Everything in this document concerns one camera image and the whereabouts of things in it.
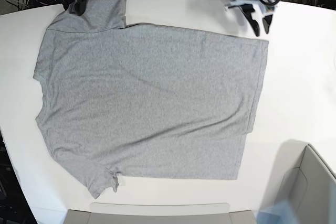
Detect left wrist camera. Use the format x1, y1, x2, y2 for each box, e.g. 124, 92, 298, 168
259, 4, 277, 17

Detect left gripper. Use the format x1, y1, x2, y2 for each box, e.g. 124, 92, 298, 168
225, 0, 276, 37

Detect blue translucent object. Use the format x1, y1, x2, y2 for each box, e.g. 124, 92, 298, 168
255, 200, 300, 224

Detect beige tray bottom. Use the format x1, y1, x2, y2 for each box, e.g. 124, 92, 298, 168
64, 203, 257, 223

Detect grey T-shirt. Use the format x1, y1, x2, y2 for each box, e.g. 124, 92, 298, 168
34, 0, 268, 198

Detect beige box right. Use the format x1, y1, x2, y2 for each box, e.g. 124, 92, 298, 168
280, 145, 335, 223

